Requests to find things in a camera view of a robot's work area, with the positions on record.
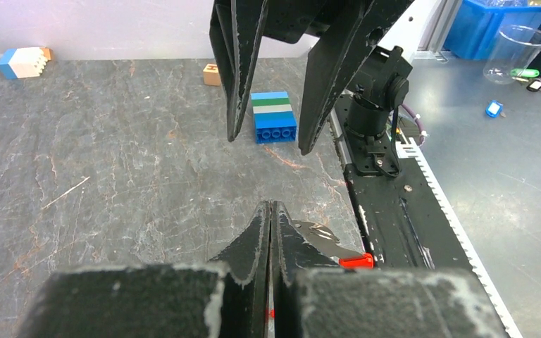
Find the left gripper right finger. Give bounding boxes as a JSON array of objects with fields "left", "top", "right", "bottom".
[{"left": 271, "top": 201, "right": 506, "bottom": 337}]

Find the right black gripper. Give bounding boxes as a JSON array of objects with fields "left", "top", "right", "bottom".
[{"left": 209, "top": 0, "right": 413, "bottom": 156}]

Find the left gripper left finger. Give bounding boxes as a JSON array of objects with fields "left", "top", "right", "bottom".
[{"left": 18, "top": 201, "right": 271, "bottom": 337}]

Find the keyring with blue red tags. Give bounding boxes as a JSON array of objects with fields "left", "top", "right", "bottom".
[{"left": 293, "top": 220, "right": 374, "bottom": 269}]

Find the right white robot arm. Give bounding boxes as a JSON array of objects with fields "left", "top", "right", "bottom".
[{"left": 209, "top": 1, "right": 412, "bottom": 177}]

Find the blue green white brick stack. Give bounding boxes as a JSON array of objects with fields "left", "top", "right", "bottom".
[{"left": 250, "top": 91, "right": 297, "bottom": 144}]

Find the wooden letter H cube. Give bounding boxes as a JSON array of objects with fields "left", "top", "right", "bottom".
[{"left": 202, "top": 63, "right": 221, "bottom": 87}]

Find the blue plastic bin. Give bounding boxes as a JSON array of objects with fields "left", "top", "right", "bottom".
[{"left": 444, "top": 1, "right": 541, "bottom": 61}]

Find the blue key tag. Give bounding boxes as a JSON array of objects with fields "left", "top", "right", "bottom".
[{"left": 485, "top": 100, "right": 504, "bottom": 118}]

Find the clear plastic beaker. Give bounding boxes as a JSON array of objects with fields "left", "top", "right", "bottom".
[{"left": 483, "top": 25, "right": 541, "bottom": 85}]

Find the green key tag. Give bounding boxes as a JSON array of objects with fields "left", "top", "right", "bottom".
[{"left": 510, "top": 68, "right": 540, "bottom": 78}]

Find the black key tag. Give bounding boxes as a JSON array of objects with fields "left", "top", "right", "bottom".
[{"left": 526, "top": 78, "right": 541, "bottom": 92}]

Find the blue white brown brick stack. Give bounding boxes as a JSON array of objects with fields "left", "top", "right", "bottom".
[{"left": 0, "top": 47, "right": 52, "bottom": 80}]

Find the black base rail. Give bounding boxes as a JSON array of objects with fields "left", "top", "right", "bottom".
[{"left": 332, "top": 94, "right": 473, "bottom": 271}]

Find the white slotted cable duct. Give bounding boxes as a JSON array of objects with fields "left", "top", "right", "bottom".
[{"left": 397, "top": 139, "right": 523, "bottom": 338}]

